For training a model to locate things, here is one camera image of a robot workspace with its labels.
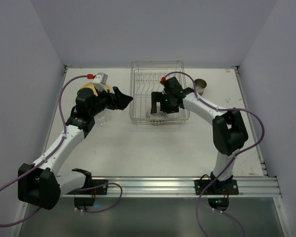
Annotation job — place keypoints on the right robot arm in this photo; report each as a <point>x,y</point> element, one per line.
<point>229,131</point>

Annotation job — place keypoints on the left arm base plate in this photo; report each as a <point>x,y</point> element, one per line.
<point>85,199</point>

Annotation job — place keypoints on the yellow plate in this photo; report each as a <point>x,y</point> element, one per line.
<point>90,86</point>

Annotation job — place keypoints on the wire dish rack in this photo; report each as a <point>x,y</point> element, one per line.
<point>145,79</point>

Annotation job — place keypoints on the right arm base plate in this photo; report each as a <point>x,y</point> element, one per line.
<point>225,189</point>

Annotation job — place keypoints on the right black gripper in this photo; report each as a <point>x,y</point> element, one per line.
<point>161,104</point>

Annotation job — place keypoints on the clear glass cup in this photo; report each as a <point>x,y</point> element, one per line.
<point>101,118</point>

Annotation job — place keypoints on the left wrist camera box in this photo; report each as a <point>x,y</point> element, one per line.
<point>99,81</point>

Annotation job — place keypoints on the white brown mug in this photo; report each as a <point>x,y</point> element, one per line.
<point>200,85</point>

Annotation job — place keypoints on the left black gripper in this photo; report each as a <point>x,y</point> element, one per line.
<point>116,98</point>

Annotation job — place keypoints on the aluminium mounting rail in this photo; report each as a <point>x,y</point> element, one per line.
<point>157,187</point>

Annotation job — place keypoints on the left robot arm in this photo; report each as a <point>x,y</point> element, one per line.
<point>38,182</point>

